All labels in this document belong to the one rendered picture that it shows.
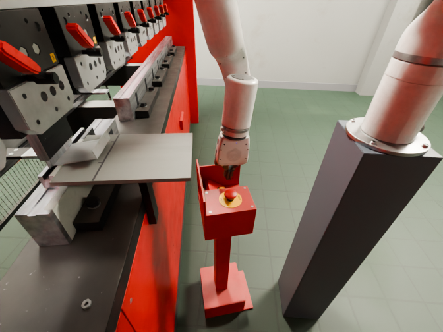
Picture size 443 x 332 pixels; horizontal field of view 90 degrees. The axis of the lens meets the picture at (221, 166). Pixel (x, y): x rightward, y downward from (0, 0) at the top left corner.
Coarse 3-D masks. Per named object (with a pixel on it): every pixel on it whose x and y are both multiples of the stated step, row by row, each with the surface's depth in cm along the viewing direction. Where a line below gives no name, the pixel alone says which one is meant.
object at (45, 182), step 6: (78, 132) 56; (84, 132) 58; (90, 132) 58; (72, 138) 54; (78, 138) 56; (48, 168) 45; (54, 168) 46; (42, 174) 43; (48, 174) 44; (42, 180) 43; (48, 180) 43; (48, 186) 44; (54, 186) 44
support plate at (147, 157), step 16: (112, 144) 52; (128, 144) 52; (144, 144) 52; (160, 144) 53; (176, 144) 53; (96, 160) 47; (112, 160) 47; (128, 160) 47; (144, 160) 47; (160, 160) 48; (176, 160) 48; (64, 176) 43; (80, 176) 43; (96, 176) 43; (112, 176) 43; (128, 176) 43; (144, 176) 43; (160, 176) 43; (176, 176) 43
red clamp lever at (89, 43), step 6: (72, 24) 41; (72, 30) 41; (78, 30) 42; (78, 36) 43; (84, 36) 43; (78, 42) 45; (84, 42) 45; (90, 42) 46; (90, 48) 47; (96, 48) 49; (84, 54) 50; (90, 54) 49; (96, 54) 49; (102, 54) 50
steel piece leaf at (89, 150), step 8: (104, 136) 49; (72, 144) 52; (80, 144) 51; (88, 144) 50; (96, 144) 46; (104, 144) 49; (72, 152) 49; (80, 152) 48; (88, 152) 48; (96, 152) 45; (64, 160) 46; (72, 160) 46; (80, 160) 45; (88, 160) 45
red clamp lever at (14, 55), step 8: (0, 40) 25; (0, 48) 25; (8, 48) 26; (0, 56) 26; (8, 56) 26; (16, 56) 27; (24, 56) 29; (8, 64) 28; (16, 64) 28; (24, 64) 29; (32, 64) 30; (24, 72) 30; (32, 72) 30; (40, 72) 32; (48, 72) 33; (32, 80) 34; (40, 80) 33; (48, 80) 33; (56, 80) 34
